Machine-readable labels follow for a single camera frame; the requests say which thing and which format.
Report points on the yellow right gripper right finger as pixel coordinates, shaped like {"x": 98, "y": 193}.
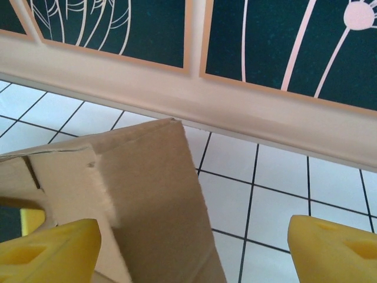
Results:
{"x": 332, "y": 253}

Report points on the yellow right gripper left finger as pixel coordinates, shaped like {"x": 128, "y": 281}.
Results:
{"x": 59, "y": 256}

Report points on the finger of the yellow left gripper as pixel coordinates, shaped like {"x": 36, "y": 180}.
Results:
{"x": 31, "y": 219}

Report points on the brown cardboard box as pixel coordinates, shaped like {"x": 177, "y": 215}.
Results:
{"x": 153, "y": 191}

